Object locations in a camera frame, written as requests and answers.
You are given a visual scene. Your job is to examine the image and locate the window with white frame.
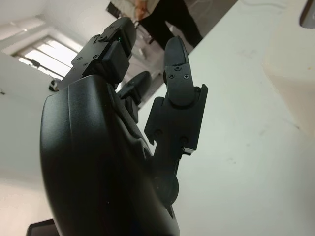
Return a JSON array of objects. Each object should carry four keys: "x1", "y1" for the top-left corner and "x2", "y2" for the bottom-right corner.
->
[{"x1": 1, "y1": 34, "x2": 83, "y2": 82}]

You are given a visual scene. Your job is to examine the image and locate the person beige coat black trousers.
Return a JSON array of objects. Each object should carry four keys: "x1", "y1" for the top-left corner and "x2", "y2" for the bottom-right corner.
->
[{"x1": 106, "y1": 0, "x2": 204, "y2": 51}]

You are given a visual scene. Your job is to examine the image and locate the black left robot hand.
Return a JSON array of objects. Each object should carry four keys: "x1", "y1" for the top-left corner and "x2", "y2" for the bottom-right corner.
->
[{"x1": 40, "y1": 17, "x2": 209, "y2": 236}]

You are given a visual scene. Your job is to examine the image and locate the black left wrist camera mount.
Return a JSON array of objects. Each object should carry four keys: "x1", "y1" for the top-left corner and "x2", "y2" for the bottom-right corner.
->
[{"x1": 28, "y1": 213, "x2": 60, "y2": 236}]

